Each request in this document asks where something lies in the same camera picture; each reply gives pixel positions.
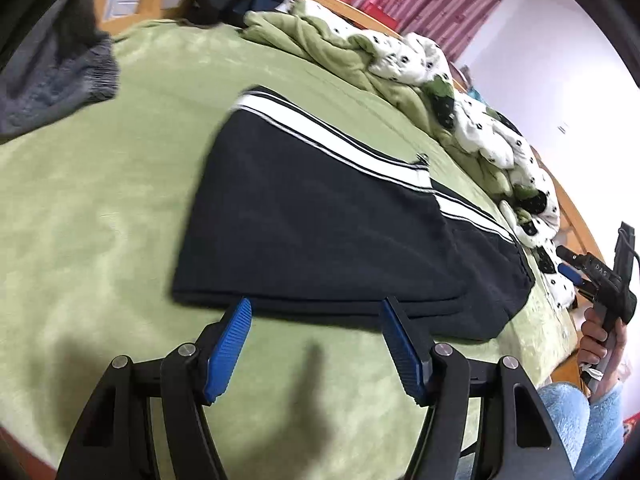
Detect person's right hand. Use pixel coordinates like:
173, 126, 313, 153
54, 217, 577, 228
579, 305, 629, 386

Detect person's leg in blue fleece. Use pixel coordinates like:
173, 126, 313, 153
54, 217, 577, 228
537, 382, 593, 480

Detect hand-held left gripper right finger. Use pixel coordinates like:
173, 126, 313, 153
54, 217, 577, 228
378, 296, 576, 480

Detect red chair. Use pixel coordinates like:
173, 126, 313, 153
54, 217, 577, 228
362, 2, 401, 31

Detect wooden bed frame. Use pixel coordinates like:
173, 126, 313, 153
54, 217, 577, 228
92, 0, 626, 396

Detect green fleece bed blanket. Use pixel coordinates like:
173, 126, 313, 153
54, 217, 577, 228
0, 17, 581, 480

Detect person's right forearm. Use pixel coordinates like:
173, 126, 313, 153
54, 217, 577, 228
587, 377, 629, 466

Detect grey jeans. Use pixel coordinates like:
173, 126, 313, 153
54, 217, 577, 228
0, 0, 121, 143

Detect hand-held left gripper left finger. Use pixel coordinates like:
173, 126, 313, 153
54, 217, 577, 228
56, 296, 253, 480

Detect crumpled green blanket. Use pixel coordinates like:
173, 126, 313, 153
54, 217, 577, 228
243, 2, 516, 196

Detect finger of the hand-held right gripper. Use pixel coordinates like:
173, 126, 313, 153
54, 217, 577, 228
556, 245, 596, 267
559, 262, 598, 288

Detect white cabinet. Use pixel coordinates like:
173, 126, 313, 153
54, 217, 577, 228
107, 0, 143, 21

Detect red patterned curtains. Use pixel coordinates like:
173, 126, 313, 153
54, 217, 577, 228
260, 0, 516, 63

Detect black pants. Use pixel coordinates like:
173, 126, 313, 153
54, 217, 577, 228
171, 85, 536, 343

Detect white flower print quilt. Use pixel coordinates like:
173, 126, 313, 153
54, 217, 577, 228
290, 0, 581, 311

